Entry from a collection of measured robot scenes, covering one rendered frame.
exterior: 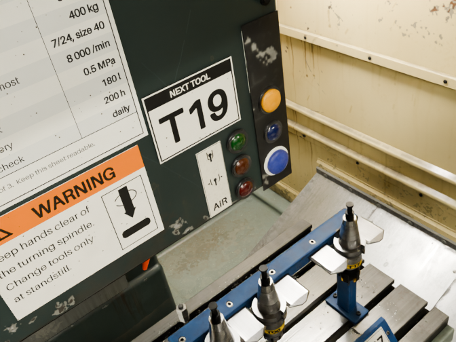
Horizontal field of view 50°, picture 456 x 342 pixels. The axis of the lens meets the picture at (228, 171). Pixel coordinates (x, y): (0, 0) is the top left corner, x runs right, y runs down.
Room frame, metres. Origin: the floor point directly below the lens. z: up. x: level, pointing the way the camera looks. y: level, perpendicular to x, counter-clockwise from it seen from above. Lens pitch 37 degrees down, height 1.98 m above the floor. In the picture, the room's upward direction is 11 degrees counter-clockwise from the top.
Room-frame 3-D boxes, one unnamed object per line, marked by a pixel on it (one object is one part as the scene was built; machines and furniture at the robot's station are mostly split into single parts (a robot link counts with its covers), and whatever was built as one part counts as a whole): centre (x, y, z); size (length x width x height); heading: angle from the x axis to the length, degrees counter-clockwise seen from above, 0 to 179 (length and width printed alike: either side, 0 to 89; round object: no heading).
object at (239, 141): (0.42, -0.02, 1.69); 0.02 x 0.01 x 0.02; 122
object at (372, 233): (0.71, -0.26, 1.21); 0.07 x 0.05 x 0.01; 32
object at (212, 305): (0.50, 0.06, 1.31); 0.02 x 0.02 x 0.03
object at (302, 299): (0.59, -0.08, 1.21); 0.07 x 0.05 x 0.01; 32
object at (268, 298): (0.56, -0.03, 1.26); 0.04 x 0.04 x 0.07
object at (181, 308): (0.75, 0.17, 0.96); 0.03 x 0.03 x 0.13
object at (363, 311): (0.75, -0.23, 1.05); 0.10 x 0.05 x 0.30; 32
